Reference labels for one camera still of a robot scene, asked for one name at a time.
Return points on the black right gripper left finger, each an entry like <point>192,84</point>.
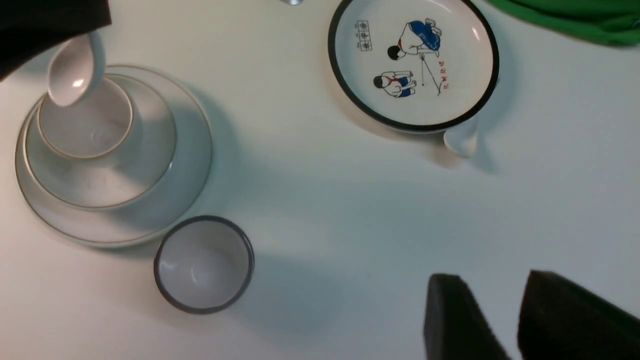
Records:
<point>454,326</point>

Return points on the green cloth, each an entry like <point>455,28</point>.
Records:
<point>612,23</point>

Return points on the pale celadon small cup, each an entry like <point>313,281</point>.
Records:
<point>93,127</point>

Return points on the white bicycle print cup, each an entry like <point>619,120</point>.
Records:
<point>204,264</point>

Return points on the illustrated black-rimmed plate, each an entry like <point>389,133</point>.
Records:
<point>418,66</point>

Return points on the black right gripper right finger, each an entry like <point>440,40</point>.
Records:
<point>561,320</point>

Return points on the white ceramic soup spoon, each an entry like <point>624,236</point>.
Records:
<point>76,69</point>

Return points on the pale celadon medium bowl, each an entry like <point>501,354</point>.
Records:
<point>125,175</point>

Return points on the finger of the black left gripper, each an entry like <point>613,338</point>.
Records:
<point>31,27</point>

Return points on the pale celadon large plate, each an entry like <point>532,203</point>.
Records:
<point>146,217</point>

